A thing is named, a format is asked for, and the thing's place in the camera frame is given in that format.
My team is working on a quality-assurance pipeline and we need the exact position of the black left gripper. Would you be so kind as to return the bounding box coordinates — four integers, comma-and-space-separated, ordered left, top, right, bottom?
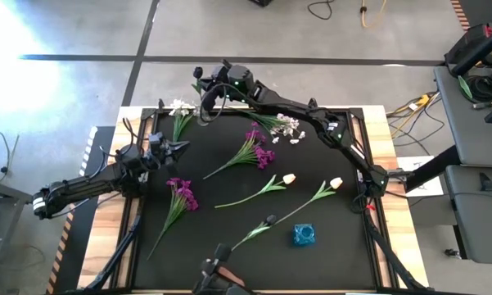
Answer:
145, 140, 192, 169

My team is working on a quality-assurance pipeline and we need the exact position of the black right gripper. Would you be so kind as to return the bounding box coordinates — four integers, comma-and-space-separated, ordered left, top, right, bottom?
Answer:
196, 65, 232, 99

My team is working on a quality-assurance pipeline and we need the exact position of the black artificial tulip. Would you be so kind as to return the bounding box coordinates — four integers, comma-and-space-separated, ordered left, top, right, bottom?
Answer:
231, 214, 278, 252
191, 66, 205, 98

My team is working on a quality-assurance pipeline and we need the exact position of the white blossom flower bunch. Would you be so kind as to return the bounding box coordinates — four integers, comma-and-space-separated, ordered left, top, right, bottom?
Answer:
168, 98, 201, 143
228, 105, 307, 145

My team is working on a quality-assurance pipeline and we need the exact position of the purple artificial flower bunch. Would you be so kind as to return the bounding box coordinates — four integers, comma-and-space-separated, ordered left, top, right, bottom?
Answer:
202, 120, 276, 180
147, 176, 200, 261

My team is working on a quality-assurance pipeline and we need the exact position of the white artificial tulip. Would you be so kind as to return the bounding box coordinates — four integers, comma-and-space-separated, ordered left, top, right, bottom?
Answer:
274, 176, 344, 225
214, 173, 297, 209

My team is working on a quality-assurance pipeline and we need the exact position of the clear glass vase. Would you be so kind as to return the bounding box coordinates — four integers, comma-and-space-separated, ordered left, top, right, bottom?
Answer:
194, 104, 212, 127

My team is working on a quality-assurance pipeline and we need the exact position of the blue cut-glass vase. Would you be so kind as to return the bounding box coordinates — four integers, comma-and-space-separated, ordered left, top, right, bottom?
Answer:
292, 223, 317, 247

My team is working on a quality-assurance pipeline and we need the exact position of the black table mat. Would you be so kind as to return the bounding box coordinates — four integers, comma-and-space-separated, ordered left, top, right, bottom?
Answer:
133, 110, 377, 290

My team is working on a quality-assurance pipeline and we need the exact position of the black hazard-edged floor mat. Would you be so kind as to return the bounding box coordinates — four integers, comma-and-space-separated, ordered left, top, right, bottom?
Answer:
44, 125, 116, 295

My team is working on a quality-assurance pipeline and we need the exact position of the grey side table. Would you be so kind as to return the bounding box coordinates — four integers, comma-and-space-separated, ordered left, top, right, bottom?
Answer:
0, 179, 34, 288

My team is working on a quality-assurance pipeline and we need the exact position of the white paper sheet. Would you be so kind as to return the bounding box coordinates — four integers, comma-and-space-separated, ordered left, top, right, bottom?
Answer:
396, 155, 445, 198

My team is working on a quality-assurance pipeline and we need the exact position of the black cart beam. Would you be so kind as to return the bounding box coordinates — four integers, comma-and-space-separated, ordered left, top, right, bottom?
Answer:
404, 145, 463, 193

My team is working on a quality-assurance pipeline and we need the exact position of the green leaf-shaped piece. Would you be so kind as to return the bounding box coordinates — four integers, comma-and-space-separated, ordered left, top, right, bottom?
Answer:
457, 75, 474, 100

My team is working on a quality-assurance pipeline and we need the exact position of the black crate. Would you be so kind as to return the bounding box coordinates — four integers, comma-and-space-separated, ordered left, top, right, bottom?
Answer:
444, 22, 492, 66

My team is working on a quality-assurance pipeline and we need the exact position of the grey cart top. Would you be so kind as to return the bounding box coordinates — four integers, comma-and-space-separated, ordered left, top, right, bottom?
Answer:
433, 65, 492, 167

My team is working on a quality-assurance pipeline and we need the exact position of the black tall pole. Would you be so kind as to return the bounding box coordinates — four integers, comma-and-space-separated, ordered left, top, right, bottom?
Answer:
449, 22, 492, 78

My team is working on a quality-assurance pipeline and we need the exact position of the grey cart shelf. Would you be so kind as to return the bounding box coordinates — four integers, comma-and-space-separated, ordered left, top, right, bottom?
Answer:
444, 164, 492, 264

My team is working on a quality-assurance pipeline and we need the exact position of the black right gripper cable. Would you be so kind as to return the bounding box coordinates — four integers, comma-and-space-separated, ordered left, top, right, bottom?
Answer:
199, 83, 249, 126

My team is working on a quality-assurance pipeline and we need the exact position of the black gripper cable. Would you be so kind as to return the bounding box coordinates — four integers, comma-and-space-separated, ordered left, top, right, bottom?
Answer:
199, 83, 249, 126
100, 117, 151, 159

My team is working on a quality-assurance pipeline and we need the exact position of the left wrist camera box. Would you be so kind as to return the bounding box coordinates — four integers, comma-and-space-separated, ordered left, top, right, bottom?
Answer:
148, 131, 168, 149

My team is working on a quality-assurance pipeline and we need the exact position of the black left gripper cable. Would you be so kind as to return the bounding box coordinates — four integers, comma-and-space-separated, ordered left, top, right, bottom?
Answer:
100, 117, 151, 159

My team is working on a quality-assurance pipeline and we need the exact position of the black diagonal frame strut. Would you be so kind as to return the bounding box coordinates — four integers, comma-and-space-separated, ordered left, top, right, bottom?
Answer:
363, 223, 433, 293
85, 212, 142, 293

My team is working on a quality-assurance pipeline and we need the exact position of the black table-level camera mount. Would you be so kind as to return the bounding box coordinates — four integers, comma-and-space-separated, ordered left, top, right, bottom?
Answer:
192, 242, 255, 295

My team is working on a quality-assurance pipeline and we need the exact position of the black floor cable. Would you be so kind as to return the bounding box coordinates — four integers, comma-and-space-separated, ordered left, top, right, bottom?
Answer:
306, 0, 336, 20

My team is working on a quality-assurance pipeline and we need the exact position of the thin floor cable with plug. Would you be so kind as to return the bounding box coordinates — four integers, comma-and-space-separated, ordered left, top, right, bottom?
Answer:
0, 127, 20, 184

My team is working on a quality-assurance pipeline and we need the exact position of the yellow and black cable bundle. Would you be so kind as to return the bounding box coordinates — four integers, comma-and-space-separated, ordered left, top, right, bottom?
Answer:
386, 92, 446, 148

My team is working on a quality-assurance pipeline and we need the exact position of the coiled black cable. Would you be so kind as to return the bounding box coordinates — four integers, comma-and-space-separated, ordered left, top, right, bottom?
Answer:
464, 75, 492, 102

